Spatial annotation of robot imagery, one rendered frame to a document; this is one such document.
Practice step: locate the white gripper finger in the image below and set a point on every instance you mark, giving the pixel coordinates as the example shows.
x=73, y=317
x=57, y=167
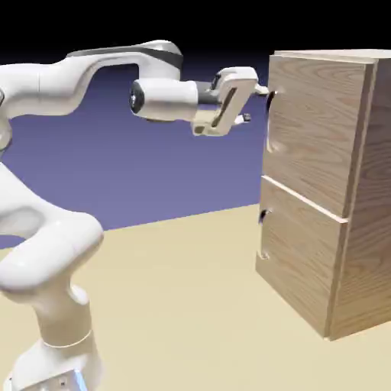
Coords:
x=243, y=118
x=261, y=89

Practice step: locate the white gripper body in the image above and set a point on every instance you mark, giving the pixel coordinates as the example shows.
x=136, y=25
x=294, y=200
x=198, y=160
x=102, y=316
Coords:
x=227, y=100

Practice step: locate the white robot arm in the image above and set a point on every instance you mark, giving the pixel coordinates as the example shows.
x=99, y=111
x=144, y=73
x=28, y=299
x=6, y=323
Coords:
x=58, y=85

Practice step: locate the tall light wood cabinet door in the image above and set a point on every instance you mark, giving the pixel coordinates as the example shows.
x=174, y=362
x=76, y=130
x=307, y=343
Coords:
x=314, y=131

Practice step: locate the light wood cabinet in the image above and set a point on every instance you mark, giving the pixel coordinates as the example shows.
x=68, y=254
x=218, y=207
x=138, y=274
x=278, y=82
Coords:
x=342, y=189

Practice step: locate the short light wood cabinet door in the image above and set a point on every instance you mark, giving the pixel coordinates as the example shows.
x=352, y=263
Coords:
x=299, y=259

